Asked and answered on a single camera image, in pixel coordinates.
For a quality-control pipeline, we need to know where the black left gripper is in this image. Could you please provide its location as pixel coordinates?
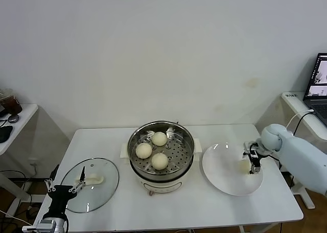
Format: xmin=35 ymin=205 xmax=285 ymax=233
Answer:
xmin=44 ymin=164 xmax=86 ymax=214

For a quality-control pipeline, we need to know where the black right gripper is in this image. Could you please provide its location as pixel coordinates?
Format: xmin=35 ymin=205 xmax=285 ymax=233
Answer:
xmin=242 ymin=142 xmax=264 ymax=175

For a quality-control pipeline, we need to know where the white steamed baozi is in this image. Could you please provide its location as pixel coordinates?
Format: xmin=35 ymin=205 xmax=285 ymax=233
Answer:
xmin=151 ymin=153 xmax=169 ymax=171
xmin=152 ymin=131 xmax=168 ymax=147
xmin=237 ymin=160 xmax=252 ymax=174
xmin=135 ymin=143 xmax=153 ymax=159

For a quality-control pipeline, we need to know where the glass lid with cream handle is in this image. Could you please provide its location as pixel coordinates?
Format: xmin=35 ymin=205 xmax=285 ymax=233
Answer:
xmin=59 ymin=156 xmax=120 ymax=213

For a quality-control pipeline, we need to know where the perforated steel steamer basket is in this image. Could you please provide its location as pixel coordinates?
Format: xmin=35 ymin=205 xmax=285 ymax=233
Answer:
xmin=127 ymin=120 xmax=194 ymax=179

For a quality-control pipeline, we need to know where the white round plate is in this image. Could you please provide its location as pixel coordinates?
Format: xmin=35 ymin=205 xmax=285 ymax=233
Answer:
xmin=202 ymin=142 xmax=264 ymax=197

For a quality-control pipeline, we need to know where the white laptop desk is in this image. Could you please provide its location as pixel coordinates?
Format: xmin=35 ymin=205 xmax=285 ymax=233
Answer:
xmin=282 ymin=91 xmax=327 ymax=209

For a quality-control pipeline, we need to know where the white side table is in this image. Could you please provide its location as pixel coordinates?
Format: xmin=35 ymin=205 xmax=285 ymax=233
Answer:
xmin=0 ymin=104 xmax=39 ymax=216

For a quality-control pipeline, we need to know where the black computer mouse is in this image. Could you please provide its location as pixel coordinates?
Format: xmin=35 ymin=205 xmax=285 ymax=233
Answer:
xmin=0 ymin=125 xmax=13 ymax=144

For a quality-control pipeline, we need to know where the dark open laptop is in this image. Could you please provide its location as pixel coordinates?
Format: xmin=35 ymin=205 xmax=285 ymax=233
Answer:
xmin=303 ymin=53 xmax=327 ymax=128

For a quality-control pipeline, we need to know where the iced coffee plastic cup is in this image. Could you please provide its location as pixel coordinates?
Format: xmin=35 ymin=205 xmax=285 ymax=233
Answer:
xmin=0 ymin=88 xmax=24 ymax=115

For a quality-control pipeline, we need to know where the black floor cable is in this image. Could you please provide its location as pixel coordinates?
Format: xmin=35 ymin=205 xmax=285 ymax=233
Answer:
xmin=0 ymin=169 xmax=35 ymax=218

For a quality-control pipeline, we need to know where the black cable with adapter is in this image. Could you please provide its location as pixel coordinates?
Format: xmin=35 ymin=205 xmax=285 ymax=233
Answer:
xmin=291 ymin=112 xmax=311 ymax=136

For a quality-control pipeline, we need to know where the white laptop cable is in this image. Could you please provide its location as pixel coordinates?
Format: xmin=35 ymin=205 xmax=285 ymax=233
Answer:
xmin=285 ymin=109 xmax=315 ymax=130

